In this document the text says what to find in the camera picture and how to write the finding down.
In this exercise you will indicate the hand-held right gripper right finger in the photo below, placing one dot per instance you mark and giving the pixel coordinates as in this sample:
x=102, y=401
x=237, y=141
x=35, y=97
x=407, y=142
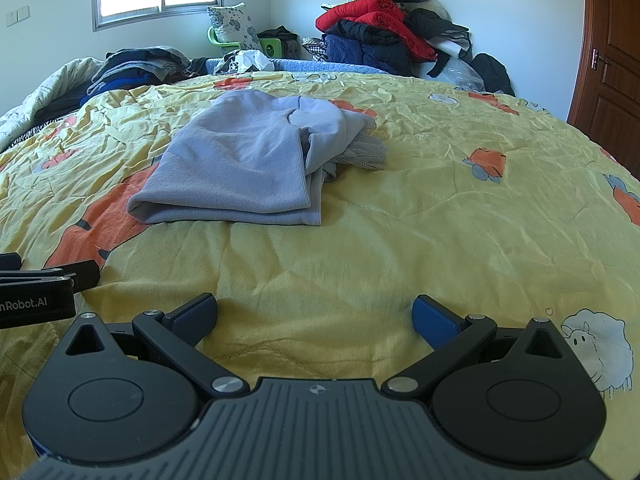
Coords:
x=435, y=317

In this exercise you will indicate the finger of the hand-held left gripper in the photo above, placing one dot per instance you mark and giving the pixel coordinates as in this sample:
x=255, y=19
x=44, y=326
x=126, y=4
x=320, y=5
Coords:
x=10, y=262
x=75, y=275

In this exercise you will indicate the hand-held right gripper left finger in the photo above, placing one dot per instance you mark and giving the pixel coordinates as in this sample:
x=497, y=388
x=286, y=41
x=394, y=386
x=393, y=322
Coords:
x=197, y=315

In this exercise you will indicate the grey long-sleeve shirt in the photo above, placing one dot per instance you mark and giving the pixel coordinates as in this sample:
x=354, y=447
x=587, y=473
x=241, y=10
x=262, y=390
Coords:
x=240, y=160

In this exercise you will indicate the stack of folded dark clothes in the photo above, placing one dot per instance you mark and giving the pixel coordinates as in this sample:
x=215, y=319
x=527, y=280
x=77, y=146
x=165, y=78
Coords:
x=135, y=67

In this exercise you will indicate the yellow printed blanket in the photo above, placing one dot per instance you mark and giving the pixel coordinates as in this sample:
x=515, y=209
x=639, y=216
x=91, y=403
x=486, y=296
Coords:
x=400, y=240

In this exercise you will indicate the zebra striped cloth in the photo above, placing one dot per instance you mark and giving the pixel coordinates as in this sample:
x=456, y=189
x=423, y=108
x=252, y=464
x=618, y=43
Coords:
x=40, y=132

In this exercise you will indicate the white quilted comforter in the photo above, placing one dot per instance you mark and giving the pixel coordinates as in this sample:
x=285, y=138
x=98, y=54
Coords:
x=30, y=95

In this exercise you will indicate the clear plastic bag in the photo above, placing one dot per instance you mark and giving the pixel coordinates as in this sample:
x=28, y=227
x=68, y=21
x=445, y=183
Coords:
x=462, y=75

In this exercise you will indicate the black backpack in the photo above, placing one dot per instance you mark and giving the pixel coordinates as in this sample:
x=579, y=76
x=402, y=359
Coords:
x=492, y=72

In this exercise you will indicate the white plastic bag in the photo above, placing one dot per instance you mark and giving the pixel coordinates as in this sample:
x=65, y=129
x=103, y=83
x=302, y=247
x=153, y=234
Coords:
x=247, y=62

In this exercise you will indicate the navy jacket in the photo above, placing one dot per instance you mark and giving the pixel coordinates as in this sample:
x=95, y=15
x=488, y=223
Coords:
x=365, y=55

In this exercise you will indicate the green plastic chair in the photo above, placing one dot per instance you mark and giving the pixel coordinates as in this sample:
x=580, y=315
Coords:
x=270, y=49

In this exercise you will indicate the wooden door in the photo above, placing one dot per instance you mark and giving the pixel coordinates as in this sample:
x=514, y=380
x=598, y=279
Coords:
x=610, y=90

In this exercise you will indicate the black and white garments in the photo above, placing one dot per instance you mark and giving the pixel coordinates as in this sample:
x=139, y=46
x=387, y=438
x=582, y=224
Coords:
x=440, y=30

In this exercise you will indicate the black bag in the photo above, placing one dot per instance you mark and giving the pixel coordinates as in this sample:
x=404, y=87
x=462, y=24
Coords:
x=280, y=37

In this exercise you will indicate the houndstooth cloth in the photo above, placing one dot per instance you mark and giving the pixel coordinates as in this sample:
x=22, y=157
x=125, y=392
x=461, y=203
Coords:
x=315, y=50

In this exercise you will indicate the floral pillow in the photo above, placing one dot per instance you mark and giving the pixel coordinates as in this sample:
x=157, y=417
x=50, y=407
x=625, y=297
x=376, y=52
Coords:
x=232, y=25

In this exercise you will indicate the black puffer jacket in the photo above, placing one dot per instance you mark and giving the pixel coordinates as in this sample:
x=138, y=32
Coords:
x=375, y=30

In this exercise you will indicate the red jacket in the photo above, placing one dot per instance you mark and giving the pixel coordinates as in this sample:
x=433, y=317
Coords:
x=370, y=7

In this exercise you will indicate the wall switch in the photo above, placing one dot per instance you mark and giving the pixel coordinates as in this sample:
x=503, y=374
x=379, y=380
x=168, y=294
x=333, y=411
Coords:
x=17, y=15

